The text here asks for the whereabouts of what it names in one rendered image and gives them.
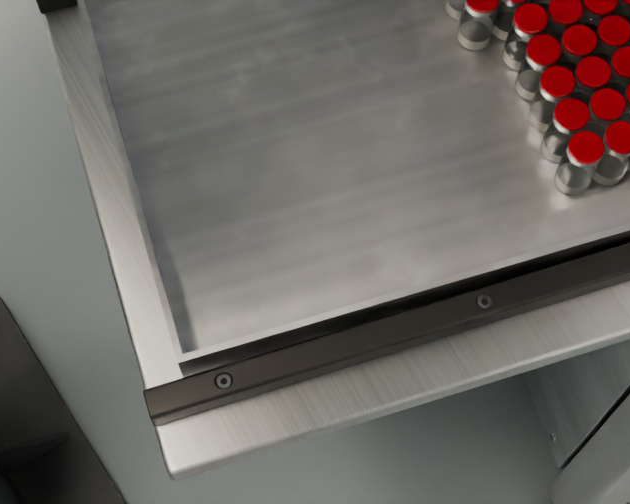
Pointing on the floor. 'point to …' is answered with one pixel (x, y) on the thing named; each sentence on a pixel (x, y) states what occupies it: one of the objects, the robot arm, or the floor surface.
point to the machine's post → (612, 457)
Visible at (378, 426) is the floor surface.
